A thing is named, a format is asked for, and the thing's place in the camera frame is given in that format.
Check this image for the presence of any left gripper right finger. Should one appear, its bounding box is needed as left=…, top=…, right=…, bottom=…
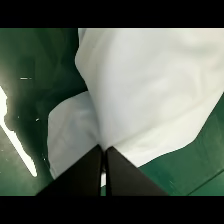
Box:
left=105, top=145, right=169, bottom=197

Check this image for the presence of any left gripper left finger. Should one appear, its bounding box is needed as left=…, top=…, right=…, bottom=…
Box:
left=35, top=143, right=103, bottom=197

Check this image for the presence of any white garment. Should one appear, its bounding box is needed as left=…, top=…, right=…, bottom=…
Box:
left=46, top=27, right=224, bottom=188

